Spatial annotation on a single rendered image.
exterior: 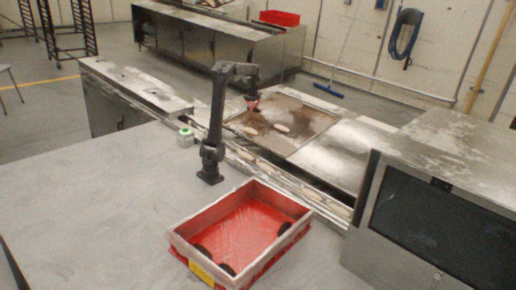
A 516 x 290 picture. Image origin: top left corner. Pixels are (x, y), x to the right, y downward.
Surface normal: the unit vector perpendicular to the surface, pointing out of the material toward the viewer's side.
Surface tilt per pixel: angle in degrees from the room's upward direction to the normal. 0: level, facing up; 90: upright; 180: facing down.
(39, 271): 0
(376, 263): 90
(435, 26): 90
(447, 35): 90
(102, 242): 0
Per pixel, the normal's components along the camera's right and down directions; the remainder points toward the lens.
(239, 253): 0.07, -0.87
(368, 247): -0.69, 0.31
